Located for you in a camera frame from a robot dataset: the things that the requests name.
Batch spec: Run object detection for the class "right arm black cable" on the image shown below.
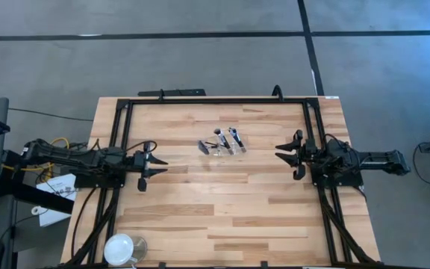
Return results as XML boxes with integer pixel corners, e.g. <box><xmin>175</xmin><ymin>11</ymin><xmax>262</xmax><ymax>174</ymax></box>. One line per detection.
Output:
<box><xmin>321</xmin><ymin>133</ymin><xmax>350</xmax><ymax>150</ymax></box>

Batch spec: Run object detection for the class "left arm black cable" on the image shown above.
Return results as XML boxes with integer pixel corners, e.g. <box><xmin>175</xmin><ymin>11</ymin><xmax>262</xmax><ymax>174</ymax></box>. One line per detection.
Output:
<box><xmin>125</xmin><ymin>140</ymin><xmax>158</xmax><ymax>155</ymax></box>

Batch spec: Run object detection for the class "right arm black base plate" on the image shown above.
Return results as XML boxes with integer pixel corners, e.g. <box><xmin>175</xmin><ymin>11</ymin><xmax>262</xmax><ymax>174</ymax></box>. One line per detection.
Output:
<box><xmin>311</xmin><ymin>170</ymin><xmax>364</xmax><ymax>188</ymax></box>

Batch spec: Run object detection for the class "flat-top thick-handled makeup brush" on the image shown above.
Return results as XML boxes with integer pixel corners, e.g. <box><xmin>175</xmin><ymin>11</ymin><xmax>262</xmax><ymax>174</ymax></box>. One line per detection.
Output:
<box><xmin>213</xmin><ymin>128</ymin><xmax>235</xmax><ymax>155</ymax></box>

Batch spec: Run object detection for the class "black table frame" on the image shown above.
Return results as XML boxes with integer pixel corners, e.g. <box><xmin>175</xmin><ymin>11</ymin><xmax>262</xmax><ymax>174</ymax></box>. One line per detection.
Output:
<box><xmin>56</xmin><ymin>96</ymin><xmax>382</xmax><ymax>269</ymax></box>

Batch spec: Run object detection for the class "yellow cable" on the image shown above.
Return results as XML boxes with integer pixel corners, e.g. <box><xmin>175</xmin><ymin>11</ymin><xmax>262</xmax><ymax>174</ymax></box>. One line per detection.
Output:
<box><xmin>1</xmin><ymin>136</ymin><xmax>71</xmax><ymax>181</ymax></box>

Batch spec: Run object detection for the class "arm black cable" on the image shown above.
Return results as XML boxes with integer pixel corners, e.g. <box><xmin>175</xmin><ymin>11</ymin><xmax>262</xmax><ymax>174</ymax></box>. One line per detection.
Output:
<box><xmin>125</xmin><ymin>140</ymin><xmax>158</xmax><ymax>155</ymax></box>
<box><xmin>321</xmin><ymin>133</ymin><xmax>350</xmax><ymax>150</ymax></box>

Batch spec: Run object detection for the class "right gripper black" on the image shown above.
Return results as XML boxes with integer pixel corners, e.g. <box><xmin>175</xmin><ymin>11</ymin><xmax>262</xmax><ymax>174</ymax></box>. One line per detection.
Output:
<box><xmin>274</xmin><ymin>129</ymin><xmax>318</xmax><ymax>182</ymax></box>

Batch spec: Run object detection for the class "white paper sheet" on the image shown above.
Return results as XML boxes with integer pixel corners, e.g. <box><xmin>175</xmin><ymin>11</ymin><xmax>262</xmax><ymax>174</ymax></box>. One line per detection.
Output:
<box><xmin>35</xmin><ymin>173</ymin><xmax>78</xmax><ymax>228</ymax></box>

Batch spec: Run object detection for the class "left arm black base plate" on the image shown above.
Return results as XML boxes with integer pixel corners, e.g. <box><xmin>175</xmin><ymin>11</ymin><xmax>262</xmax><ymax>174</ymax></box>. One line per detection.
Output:
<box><xmin>73</xmin><ymin>172</ymin><xmax>127</xmax><ymax>189</ymax></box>

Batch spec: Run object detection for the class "medium dark-bristle makeup brush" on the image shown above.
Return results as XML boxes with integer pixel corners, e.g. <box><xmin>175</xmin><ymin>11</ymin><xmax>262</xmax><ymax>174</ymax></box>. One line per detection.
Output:
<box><xmin>228</xmin><ymin>126</ymin><xmax>247</xmax><ymax>154</ymax></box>

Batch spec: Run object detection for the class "thin black floor cable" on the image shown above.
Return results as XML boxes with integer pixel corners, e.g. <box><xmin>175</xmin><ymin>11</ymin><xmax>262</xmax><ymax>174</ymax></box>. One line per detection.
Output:
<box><xmin>7</xmin><ymin>107</ymin><xmax>95</xmax><ymax>123</ymax></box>

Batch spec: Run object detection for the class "black bar device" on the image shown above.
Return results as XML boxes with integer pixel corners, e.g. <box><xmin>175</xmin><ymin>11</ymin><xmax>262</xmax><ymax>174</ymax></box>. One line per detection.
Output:
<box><xmin>137</xmin><ymin>88</ymin><xmax>208</xmax><ymax>98</ymax></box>

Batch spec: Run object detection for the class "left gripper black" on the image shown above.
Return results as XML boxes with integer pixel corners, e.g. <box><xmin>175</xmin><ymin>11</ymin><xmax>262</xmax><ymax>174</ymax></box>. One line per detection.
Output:
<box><xmin>131</xmin><ymin>140</ymin><xmax>169</xmax><ymax>193</ymax></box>

